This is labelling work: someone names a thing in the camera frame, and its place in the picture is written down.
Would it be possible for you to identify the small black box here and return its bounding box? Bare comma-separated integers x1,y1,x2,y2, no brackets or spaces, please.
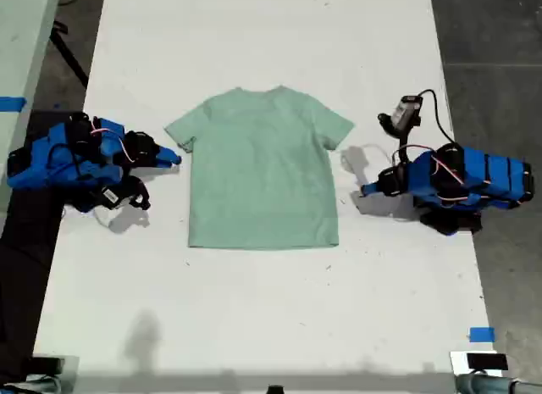
467,353,508,371
31,356,64,376

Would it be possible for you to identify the grey metal tube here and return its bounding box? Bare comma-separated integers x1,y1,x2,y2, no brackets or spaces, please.
455,371,542,394
0,375,63,394

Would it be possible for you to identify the pale green T-shirt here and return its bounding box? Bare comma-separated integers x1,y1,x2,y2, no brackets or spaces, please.
163,85,356,250

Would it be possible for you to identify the black stand leg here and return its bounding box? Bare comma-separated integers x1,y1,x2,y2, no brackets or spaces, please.
49,20,90,88

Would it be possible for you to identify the black camera cable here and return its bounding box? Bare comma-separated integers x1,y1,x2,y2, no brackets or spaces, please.
417,87,456,146

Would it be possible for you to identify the blue tape strip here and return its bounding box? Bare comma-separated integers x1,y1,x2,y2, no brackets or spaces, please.
0,96,27,112
468,326,495,343

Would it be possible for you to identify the black camera box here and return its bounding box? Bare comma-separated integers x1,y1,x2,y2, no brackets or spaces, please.
391,95,424,130
97,185,128,208

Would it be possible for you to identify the black camera stalk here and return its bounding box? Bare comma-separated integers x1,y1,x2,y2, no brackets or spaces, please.
378,112,412,165
120,175,152,212

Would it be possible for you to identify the pale side table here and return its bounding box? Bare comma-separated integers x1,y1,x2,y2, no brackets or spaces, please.
0,0,63,213

